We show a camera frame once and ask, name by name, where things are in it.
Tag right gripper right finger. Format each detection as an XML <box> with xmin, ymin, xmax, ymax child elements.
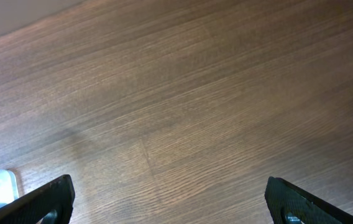
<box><xmin>265</xmin><ymin>177</ymin><xmax>353</xmax><ymax>224</ymax></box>

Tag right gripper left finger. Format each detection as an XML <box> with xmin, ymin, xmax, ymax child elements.
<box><xmin>0</xmin><ymin>174</ymin><xmax>75</xmax><ymax>224</ymax></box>

